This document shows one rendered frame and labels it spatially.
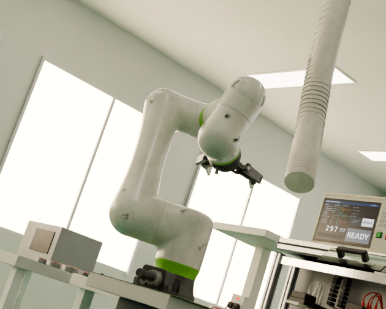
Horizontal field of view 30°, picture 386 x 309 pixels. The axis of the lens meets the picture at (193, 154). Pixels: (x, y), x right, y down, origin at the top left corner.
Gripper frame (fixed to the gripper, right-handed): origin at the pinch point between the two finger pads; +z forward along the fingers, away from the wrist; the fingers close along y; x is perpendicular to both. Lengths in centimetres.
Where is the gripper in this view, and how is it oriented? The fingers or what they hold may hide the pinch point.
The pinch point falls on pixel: (230, 176)
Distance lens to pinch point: 215.3
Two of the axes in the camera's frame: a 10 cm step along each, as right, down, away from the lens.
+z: 1.4, 3.1, 9.4
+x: 3.4, -9.1, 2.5
